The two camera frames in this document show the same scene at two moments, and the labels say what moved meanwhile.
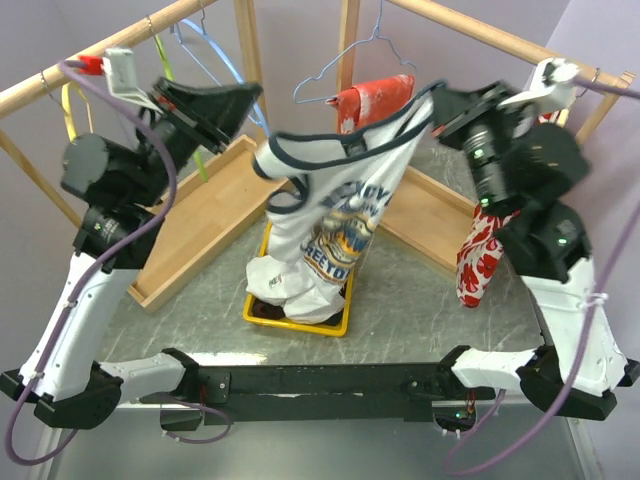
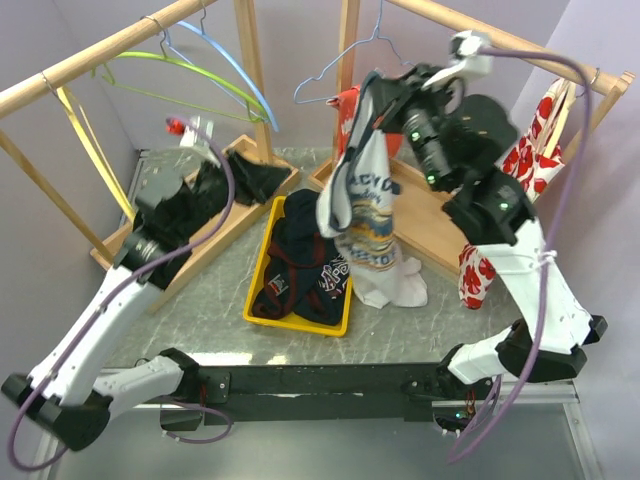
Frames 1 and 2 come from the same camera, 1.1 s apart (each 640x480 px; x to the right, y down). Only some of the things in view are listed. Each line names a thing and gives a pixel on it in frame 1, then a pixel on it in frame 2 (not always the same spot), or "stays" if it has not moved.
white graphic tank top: (326, 201) -> (355, 204)
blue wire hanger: (376, 34) stays
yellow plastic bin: (286, 323) stays
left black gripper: (206, 114) -> (255, 183)
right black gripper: (454, 110) -> (385, 93)
